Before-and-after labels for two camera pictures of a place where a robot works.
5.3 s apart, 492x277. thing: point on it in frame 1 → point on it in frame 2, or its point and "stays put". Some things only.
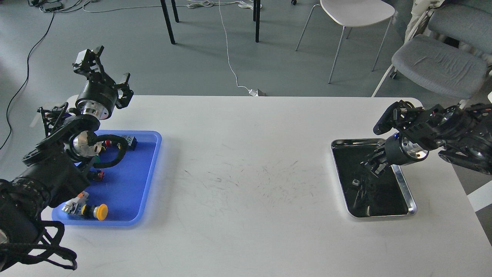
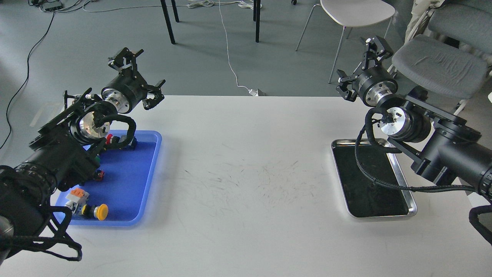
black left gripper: x=98 y=98 → x=127 y=90
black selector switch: x=97 y=175 stays put
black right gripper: x=398 y=151 → x=375 y=84
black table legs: x=256 y=6 stays put
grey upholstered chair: x=439 y=68 stays put
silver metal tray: x=365 y=195 stays put
